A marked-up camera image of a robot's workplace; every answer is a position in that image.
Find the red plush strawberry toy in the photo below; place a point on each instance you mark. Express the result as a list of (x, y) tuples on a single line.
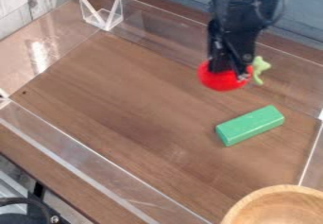
[(225, 81)]

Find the black metal bracket with cable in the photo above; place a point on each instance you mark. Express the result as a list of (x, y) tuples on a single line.
[(23, 208)]

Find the wooden bowl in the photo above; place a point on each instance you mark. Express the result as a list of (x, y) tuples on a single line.
[(281, 204)]

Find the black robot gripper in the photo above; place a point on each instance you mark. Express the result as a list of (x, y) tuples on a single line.
[(238, 21)]

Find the green rectangular block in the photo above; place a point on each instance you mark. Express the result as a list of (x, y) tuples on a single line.
[(250, 125)]

